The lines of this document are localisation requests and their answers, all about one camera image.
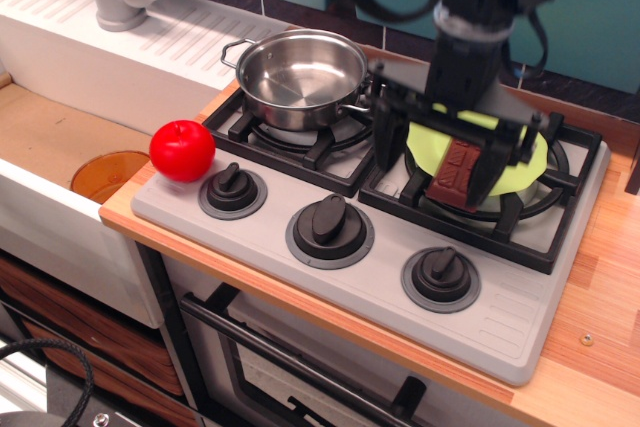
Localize black stove knob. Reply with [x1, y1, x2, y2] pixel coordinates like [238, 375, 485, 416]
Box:
[401, 247, 481, 314]
[285, 194, 375, 270]
[198, 162, 268, 221]

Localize grey toy stove top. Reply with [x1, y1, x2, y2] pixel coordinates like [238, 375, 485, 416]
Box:
[131, 148, 606, 385]

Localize stainless steel pot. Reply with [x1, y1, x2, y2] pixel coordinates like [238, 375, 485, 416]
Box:
[220, 29, 368, 132]

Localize toy oven door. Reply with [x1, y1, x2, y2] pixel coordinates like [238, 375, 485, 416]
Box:
[163, 257, 520, 426]

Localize white toy sink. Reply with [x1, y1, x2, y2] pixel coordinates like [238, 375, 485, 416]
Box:
[1, 0, 285, 328]

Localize black middle stove knob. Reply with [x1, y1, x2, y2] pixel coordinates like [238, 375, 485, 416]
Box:
[285, 194, 375, 270]

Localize black burner grate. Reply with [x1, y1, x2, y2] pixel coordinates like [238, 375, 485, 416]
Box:
[358, 112, 606, 274]
[204, 74, 374, 198]

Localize red toy apple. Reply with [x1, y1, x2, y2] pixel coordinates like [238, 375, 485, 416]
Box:
[149, 120, 216, 183]

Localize black left burner grate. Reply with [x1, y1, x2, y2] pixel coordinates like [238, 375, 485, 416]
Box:
[204, 74, 374, 198]

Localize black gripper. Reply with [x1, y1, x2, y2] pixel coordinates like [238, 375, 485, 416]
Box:
[368, 34, 546, 210]

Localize black left stove knob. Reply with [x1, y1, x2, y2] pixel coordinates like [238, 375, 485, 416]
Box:
[198, 162, 268, 221]

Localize black braided foreground cable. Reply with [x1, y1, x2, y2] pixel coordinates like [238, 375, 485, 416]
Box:
[0, 336, 96, 427]

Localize wooden drawer fronts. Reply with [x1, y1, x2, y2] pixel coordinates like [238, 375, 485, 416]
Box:
[1, 252, 198, 427]

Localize black right stove knob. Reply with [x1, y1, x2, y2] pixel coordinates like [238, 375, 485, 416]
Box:
[401, 247, 481, 314]

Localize brown chocolate bar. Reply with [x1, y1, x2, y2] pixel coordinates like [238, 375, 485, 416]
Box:
[425, 139, 481, 212]

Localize light green plate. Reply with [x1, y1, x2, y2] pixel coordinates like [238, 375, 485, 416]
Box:
[407, 111, 549, 196]

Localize black oven door handle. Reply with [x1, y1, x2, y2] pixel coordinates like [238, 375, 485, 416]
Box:
[180, 284, 426, 426]

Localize black right burner grate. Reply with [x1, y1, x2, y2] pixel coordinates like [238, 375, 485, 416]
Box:
[358, 112, 606, 274]

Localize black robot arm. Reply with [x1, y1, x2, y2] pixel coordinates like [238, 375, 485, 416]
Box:
[367, 0, 548, 211]

